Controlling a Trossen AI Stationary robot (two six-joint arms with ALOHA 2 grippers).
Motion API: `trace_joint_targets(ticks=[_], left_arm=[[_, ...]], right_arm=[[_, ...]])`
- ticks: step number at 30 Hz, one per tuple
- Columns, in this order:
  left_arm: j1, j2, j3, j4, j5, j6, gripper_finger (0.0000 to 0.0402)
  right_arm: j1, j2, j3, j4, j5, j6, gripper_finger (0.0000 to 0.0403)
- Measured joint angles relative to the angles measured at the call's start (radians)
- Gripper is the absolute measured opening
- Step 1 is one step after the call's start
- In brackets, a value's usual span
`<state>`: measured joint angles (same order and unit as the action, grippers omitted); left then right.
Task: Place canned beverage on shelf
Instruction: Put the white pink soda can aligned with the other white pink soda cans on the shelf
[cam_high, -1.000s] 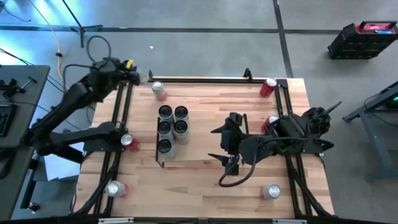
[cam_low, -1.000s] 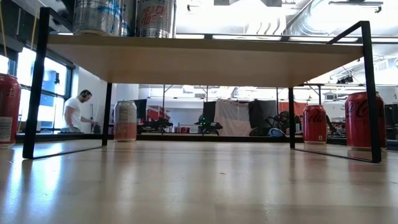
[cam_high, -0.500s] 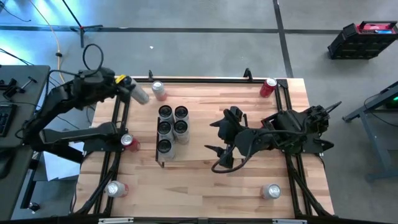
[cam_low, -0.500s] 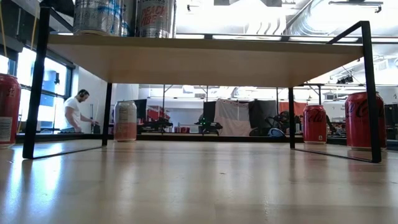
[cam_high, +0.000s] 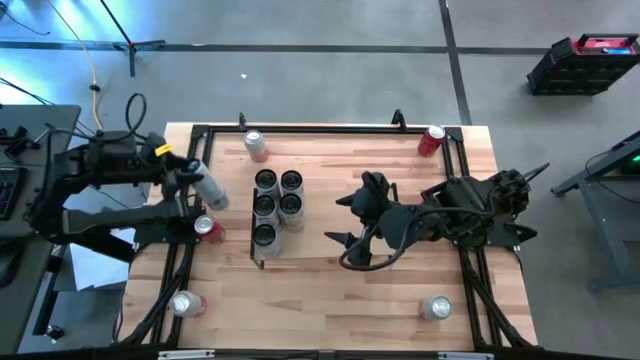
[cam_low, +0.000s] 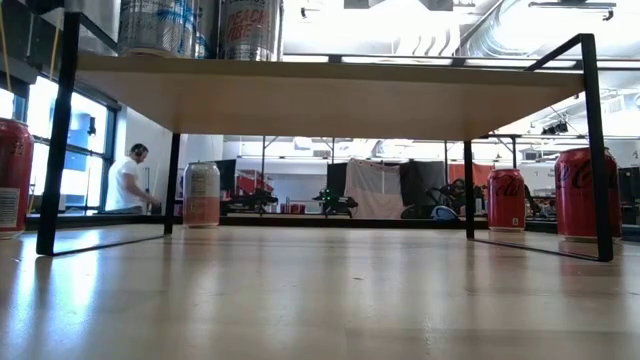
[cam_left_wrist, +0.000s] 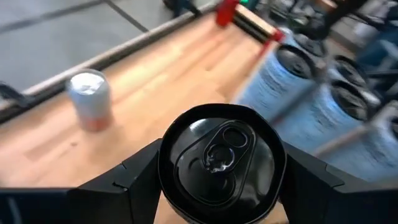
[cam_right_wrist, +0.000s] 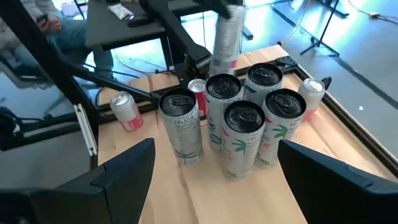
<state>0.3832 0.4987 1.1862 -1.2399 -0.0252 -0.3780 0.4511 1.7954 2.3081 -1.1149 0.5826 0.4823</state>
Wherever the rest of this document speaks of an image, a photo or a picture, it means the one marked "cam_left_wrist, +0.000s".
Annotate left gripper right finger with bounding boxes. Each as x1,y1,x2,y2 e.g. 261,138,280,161
279,141,398,224

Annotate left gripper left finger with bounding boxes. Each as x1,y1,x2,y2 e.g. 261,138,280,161
0,139,162,224

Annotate tall white can teal palms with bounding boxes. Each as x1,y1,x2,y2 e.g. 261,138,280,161
326,54,371,88

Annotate tall white can green palms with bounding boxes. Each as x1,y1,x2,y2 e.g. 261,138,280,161
292,30,329,60

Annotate wooden shelf black metal legs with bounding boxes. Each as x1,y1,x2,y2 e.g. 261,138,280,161
231,27,398,187

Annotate short white and pink can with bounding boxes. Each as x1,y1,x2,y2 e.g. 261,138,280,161
65,68,113,133

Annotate small black bracket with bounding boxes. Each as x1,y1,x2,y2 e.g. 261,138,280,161
0,81,34,110
162,0,203,18

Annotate black aluminium table frame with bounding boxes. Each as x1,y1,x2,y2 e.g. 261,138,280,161
0,2,280,125

